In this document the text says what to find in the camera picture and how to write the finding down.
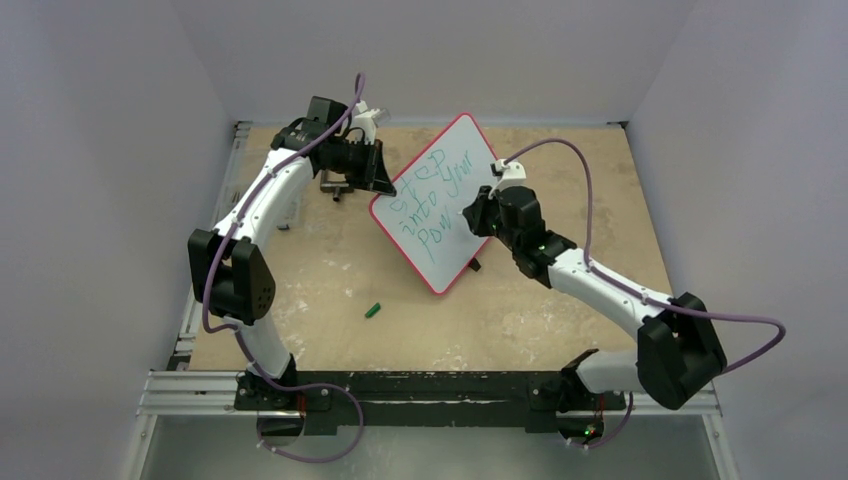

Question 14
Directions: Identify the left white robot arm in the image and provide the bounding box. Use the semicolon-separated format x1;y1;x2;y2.
187;96;396;409

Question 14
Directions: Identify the dark metal bracket tool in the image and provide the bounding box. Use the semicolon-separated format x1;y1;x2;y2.
319;170;356;203

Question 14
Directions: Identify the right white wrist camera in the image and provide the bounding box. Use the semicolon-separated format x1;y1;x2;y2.
488;159;527;199

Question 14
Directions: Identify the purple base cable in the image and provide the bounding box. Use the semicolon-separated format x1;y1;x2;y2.
564;390;636;452
256;384;367;466

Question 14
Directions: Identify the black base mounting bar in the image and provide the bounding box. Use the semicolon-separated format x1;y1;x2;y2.
234;370;627;437

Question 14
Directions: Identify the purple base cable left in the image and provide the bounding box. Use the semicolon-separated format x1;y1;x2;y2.
256;384;367;466

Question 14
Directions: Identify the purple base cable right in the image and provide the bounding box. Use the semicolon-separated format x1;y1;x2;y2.
564;390;636;452

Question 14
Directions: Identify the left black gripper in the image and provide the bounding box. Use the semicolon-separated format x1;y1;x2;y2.
324;138;395;196

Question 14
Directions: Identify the green marker cap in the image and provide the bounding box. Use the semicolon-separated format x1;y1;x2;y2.
364;303;381;319

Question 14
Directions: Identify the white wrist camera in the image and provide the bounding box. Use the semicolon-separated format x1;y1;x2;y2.
488;159;527;199
351;101;391;144

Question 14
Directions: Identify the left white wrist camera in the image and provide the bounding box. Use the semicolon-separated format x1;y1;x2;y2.
351;101;391;144

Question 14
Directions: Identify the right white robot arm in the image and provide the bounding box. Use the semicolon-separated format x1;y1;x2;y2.
461;186;728;410

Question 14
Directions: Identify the clear plastic screw box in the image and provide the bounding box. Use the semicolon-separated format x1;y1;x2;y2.
238;188;303;230

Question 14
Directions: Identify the pink framed whiteboard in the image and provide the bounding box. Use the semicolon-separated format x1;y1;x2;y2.
369;113;496;295

